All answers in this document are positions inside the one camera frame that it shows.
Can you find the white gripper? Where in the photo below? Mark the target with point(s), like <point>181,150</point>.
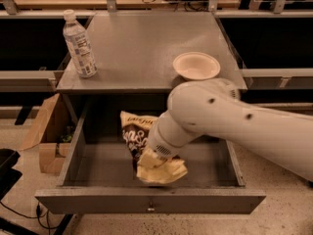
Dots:
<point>158,145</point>

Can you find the brown chip bag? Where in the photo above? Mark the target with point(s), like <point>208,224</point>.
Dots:
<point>135,132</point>

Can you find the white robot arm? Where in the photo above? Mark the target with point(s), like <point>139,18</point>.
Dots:
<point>213,108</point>

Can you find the grey open top drawer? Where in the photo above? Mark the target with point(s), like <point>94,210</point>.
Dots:
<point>98,176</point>

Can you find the grey cabinet counter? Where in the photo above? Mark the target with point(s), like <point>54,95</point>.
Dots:
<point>134,51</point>

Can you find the brown cardboard box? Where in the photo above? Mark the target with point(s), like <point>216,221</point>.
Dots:
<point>46,133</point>

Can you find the white paper bowl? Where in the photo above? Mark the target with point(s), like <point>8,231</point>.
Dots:
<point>196,66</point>

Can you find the clear plastic water bottle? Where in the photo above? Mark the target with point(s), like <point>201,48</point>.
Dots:
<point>79,45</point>

